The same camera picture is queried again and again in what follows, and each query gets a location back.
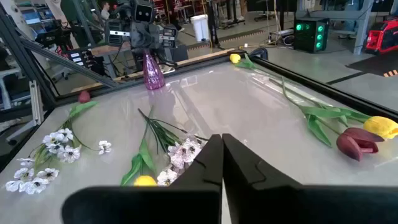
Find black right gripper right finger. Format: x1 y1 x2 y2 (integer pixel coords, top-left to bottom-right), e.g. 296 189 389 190
222 133 398 224

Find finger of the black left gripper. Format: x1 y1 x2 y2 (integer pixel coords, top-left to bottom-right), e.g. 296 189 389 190
131 22 146 50
144 23 160 50

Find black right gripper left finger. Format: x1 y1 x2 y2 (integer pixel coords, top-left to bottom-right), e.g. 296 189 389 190
61 133 224 224

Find yellow artificial tulip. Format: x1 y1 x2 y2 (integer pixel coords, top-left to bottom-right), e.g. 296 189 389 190
120 107 158 187
281 77 398 140
229 52 299 94

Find pinkish white flower spray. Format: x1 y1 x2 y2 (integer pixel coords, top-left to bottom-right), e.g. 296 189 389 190
138 107 210 187

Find white veined flower spray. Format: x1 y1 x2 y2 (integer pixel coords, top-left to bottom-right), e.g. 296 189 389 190
5 121 113 195

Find purple glass vase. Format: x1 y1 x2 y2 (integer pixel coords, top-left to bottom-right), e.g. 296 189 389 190
142 51 166 91

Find person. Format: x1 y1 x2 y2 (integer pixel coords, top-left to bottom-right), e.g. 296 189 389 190
99 1 112 21

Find white waste bin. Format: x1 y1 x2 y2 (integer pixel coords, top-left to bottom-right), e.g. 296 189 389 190
190 14 211 43

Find silver aluminium extrusion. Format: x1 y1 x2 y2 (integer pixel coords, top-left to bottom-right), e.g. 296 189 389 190
29 80 45 125

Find black table clamp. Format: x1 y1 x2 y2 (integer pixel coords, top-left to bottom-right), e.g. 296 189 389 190
248 47 269 62

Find black computer green fans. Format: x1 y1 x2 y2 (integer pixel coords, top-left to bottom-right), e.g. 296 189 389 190
293 17 330 54

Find black mat hazard stripes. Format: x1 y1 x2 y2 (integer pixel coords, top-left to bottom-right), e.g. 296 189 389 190
346 51 398 78

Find grey steel pillar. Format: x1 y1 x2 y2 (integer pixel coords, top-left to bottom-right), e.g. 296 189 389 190
353 0 374 55

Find red machine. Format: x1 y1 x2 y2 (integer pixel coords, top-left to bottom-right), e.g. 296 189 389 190
365 20 398 55

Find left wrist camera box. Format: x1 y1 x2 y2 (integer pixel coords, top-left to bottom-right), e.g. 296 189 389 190
134 1 155 23

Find black aluminium table frame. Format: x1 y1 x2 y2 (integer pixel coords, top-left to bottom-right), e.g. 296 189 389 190
0 6 398 172

